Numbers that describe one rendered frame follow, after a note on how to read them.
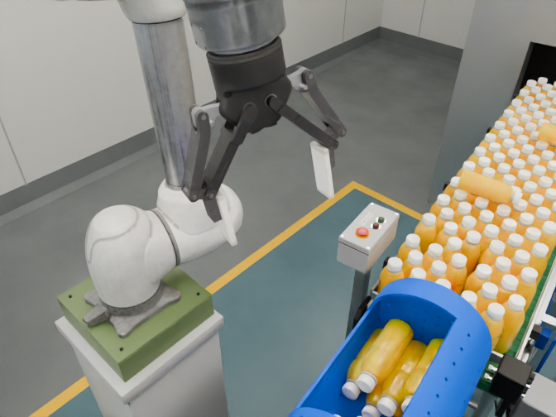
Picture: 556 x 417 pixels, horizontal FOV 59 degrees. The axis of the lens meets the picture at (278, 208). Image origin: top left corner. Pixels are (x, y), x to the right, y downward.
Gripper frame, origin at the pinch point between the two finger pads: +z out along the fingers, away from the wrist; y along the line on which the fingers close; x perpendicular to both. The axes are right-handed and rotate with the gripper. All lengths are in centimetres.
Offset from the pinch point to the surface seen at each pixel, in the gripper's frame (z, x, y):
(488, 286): 66, -17, -61
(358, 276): 79, -53, -44
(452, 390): 55, 5, -26
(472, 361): 56, 1, -35
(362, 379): 58, -9, -15
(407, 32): 145, -380, -349
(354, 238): 58, -48, -41
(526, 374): 76, 2, -54
